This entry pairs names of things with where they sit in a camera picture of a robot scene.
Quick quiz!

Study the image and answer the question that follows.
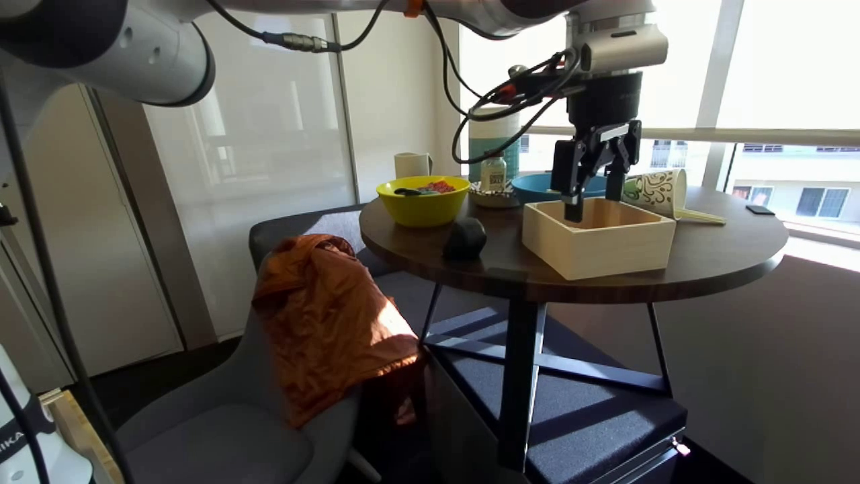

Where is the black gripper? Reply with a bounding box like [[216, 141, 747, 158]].
[[563, 70, 646, 227]]

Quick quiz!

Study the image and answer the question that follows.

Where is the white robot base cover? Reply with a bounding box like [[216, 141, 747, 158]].
[[0, 345, 91, 484]]

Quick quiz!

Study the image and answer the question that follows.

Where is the small clear bottle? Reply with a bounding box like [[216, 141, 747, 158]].
[[480, 153, 511, 200]]

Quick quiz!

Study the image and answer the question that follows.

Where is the blue bowl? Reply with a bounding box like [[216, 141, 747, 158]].
[[509, 169, 614, 205]]

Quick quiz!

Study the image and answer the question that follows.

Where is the patterned paper cup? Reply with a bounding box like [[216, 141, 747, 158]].
[[622, 168, 692, 224]]

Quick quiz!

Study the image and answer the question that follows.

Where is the cream open wooden box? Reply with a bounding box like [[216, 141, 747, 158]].
[[519, 196, 681, 282]]

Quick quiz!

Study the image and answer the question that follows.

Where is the blue white tall container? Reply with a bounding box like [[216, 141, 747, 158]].
[[466, 106, 524, 185]]

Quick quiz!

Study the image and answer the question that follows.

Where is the beige flat napkin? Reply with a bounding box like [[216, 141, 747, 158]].
[[676, 207, 730, 228]]

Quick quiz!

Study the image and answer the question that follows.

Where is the dark round lumpy object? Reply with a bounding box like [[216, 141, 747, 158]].
[[441, 216, 493, 265]]

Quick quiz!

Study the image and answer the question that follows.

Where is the red toy in bowl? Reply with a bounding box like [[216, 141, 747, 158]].
[[414, 181, 461, 200]]

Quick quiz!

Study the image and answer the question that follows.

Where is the yellow green bowl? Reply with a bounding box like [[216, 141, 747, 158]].
[[373, 173, 474, 228]]

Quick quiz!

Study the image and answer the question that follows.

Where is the round dark wooden table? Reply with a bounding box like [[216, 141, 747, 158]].
[[359, 183, 790, 478]]

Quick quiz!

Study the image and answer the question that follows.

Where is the white mug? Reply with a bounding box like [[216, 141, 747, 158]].
[[392, 150, 439, 183]]

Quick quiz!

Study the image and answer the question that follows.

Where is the orange crumpled cloth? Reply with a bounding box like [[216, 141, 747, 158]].
[[251, 232, 426, 430]]

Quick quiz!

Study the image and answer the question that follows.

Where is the grey upholstered chair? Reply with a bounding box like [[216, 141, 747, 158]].
[[105, 207, 433, 484]]

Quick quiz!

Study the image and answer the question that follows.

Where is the light wooden plank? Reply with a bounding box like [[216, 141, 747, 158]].
[[38, 384, 129, 484]]

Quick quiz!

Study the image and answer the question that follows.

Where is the black cable bundle at wrist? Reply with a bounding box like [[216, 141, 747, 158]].
[[449, 48, 586, 169]]

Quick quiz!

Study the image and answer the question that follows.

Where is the white window frame post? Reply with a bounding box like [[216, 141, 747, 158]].
[[696, 0, 747, 195]]

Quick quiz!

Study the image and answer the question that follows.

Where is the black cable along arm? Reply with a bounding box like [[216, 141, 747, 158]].
[[204, 0, 391, 55]]

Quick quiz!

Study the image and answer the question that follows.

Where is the long black hanging cable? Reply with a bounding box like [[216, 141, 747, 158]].
[[0, 79, 137, 484]]

